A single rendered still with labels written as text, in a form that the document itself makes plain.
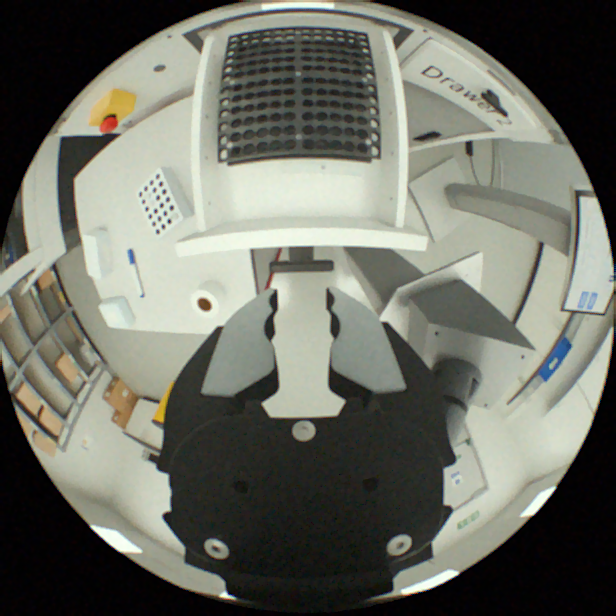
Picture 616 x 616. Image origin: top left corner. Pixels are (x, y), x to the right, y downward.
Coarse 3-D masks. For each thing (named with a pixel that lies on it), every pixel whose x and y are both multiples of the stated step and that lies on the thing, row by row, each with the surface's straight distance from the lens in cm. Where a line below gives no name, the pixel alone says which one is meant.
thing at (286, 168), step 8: (288, 168) 26; (296, 168) 26; (304, 168) 26; (312, 168) 26; (320, 168) 26; (328, 168) 26; (336, 168) 27; (344, 168) 27; (352, 168) 27; (360, 168) 27
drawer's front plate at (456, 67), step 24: (432, 48) 38; (408, 72) 43; (432, 72) 43; (456, 72) 42; (480, 72) 42; (456, 96) 49; (480, 96) 48; (504, 96) 47; (504, 120) 55; (528, 120) 53
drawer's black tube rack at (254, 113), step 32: (256, 32) 34; (288, 32) 33; (320, 32) 33; (352, 32) 35; (224, 64) 30; (256, 64) 28; (288, 64) 27; (320, 64) 28; (352, 64) 29; (224, 96) 26; (256, 96) 25; (288, 96) 24; (320, 96) 24; (352, 96) 25; (256, 128) 23; (288, 128) 26; (320, 128) 26; (352, 128) 23; (256, 160) 25; (352, 160) 25
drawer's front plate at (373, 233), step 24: (192, 240) 22; (216, 240) 20; (240, 240) 19; (264, 240) 19; (288, 240) 18; (312, 240) 18; (336, 240) 19; (360, 240) 19; (384, 240) 20; (408, 240) 22
